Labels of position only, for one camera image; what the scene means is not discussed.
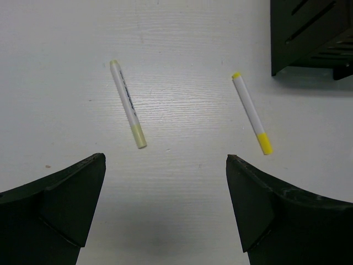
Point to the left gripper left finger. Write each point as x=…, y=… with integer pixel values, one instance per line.
x=47, y=221

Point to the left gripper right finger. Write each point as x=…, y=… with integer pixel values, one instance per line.
x=279, y=223

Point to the bright yellow marker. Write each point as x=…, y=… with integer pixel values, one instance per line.
x=251, y=112

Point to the pale yellow marker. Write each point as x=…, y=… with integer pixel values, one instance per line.
x=127, y=104

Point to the black slotted container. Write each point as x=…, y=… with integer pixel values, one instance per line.
x=314, y=34

